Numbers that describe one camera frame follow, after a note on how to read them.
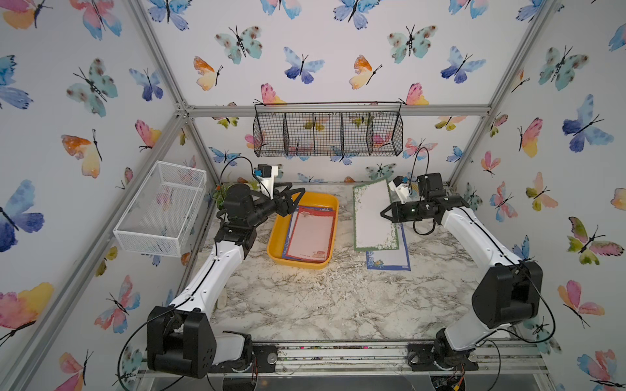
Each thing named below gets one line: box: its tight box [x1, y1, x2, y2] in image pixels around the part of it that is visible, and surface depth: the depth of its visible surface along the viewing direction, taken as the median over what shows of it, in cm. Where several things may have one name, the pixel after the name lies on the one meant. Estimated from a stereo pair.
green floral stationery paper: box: [352, 179, 400, 252], surface depth 88 cm
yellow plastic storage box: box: [267, 192, 340, 270], surface depth 100 cm
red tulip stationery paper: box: [285, 206, 336, 264], surface depth 104 cm
